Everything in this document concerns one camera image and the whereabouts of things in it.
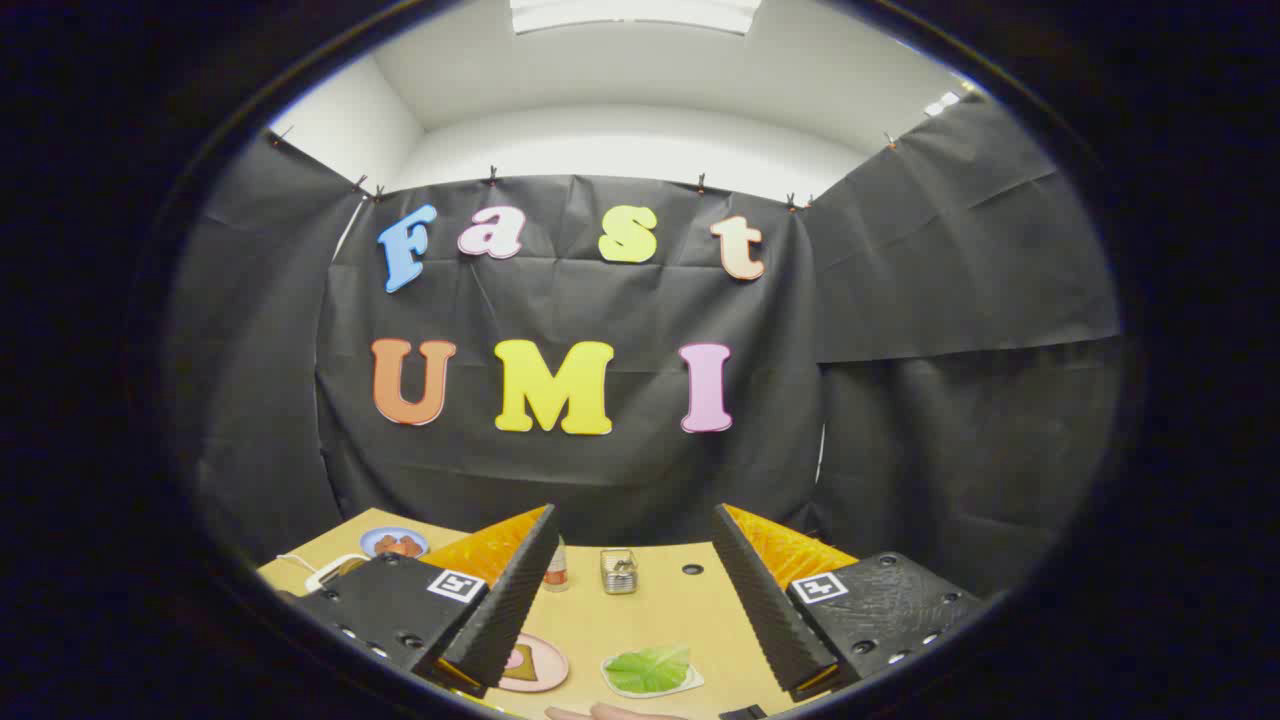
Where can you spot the white square plate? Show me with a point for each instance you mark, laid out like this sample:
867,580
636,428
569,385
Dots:
692,684

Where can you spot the green lettuce leaf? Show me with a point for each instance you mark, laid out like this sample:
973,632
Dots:
648,670

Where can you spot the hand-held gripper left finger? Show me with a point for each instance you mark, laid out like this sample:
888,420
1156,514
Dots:
510,600

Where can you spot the blue round plate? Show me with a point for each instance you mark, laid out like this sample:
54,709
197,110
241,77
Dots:
372,540

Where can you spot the white toaster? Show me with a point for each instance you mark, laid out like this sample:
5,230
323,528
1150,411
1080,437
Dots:
318,581

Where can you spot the brown meat patty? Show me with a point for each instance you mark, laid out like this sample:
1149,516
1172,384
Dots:
411,546
386,547

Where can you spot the clear bottle with orange cap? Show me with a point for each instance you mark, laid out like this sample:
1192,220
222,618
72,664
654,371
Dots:
557,575

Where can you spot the pink round plate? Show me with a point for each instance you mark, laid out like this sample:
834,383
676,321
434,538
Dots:
553,665

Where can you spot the ceiling light panel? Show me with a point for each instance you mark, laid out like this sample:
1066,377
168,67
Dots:
635,12

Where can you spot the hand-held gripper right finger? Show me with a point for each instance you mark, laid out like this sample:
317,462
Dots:
760,600

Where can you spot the bread slice under ham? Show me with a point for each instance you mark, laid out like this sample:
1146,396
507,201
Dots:
530,672

